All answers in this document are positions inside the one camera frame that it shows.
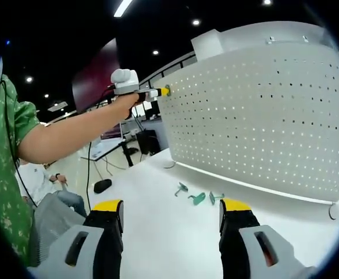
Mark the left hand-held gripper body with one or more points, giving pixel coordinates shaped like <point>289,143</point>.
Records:
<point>125,80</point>

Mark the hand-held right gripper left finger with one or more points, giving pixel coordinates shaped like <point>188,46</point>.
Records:
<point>105,238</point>

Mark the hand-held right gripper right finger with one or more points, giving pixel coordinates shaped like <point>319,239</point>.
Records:
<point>236,238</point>

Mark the white perforated mounting plate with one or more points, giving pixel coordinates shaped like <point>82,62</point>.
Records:
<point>259,122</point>

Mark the person's left hand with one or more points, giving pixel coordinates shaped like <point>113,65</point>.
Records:
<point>128,101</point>

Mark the black box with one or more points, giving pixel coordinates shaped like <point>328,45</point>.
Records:
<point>148,142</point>

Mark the black oval case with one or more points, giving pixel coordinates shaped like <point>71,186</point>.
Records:
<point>103,186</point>

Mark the grey mesh chair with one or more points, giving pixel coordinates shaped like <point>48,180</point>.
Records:
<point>53,215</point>

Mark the long ceiling light strip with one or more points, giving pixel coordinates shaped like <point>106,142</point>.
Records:
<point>123,7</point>

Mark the white ceiling air vent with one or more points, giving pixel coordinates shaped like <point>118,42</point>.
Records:
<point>57,106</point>

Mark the round ceiling spotlights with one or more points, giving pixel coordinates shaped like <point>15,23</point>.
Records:
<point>196,22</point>

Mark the person in green floral shirt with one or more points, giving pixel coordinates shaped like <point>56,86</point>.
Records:
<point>0,162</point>

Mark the dark red wall panel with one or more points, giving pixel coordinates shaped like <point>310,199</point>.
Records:
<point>96,78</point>

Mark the small white camera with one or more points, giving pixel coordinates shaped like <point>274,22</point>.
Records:
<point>304,38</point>
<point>271,38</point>

